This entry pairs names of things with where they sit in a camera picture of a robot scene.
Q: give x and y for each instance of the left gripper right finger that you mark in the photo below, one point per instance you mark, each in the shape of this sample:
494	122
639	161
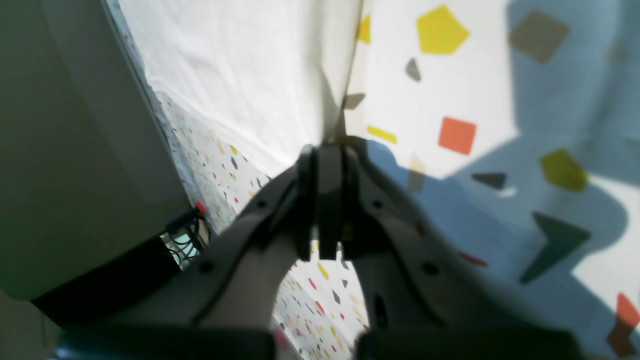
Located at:
423	303

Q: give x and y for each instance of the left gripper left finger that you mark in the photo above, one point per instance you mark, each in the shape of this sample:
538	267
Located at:
220	307

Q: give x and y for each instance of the white printed T-shirt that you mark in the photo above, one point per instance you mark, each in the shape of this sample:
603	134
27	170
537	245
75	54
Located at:
266	76

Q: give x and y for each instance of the terrazzo patterned tablecloth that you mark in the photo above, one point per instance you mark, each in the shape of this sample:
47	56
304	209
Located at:
515	126

